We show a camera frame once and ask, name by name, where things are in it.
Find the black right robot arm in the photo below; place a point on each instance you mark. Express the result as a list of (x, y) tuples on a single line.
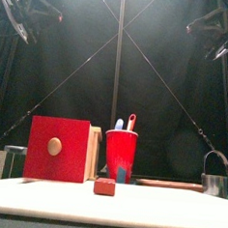
[(207, 24)]

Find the red drawer with wooden knob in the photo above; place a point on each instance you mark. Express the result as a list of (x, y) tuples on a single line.
[(67, 154)]

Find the light wooden drawer box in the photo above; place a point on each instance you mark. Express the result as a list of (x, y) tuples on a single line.
[(94, 153)]

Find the red toy utensil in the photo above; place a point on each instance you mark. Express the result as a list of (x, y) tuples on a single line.
[(131, 122)]

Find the translucent plastic container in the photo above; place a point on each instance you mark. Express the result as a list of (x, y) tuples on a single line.
[(15, 149)]

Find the blue toy utensil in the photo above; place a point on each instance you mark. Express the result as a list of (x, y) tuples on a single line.
[(119, 124)]

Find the small metal pot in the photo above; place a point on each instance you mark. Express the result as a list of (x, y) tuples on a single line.
[(215, 185)]

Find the red plastic cup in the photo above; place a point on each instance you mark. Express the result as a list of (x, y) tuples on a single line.
[(120, 152)]

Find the pink tray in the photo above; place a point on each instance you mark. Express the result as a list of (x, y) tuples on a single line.
[(168, 185)]

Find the red striped bacon block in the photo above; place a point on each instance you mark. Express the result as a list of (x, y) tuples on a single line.
[(104, 187)]

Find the white cutting board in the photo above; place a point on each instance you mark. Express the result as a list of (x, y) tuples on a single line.
[(144, 208)]

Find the vertical metal frame pole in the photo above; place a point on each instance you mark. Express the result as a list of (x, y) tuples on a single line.
[(117, 71)]

